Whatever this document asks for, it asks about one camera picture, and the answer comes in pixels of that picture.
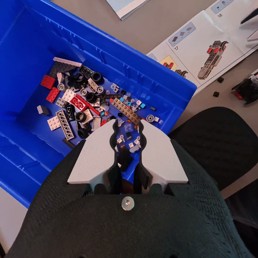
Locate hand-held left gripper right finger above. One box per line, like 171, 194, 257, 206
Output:
134, 119, 189, 195

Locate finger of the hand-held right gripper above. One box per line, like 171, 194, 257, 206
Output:
240, 6, 258, 43

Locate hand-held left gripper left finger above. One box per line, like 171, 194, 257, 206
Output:
67, 119, 122, 195

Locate pile of toy bricks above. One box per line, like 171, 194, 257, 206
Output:
37, 57, 164, 172

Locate blue plastic bin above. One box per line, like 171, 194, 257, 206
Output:
0, 0, 197, 209

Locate black mesh pad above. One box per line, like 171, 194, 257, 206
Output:
168, 106, 258, 191

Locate partly built toy vehicle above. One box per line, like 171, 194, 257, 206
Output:
231, 69, 258, 105

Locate open instruction booklet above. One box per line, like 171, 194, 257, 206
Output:
146, 0, 258, 95

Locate closed instruction booklet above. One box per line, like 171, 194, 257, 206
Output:
106, 0, 150, 20

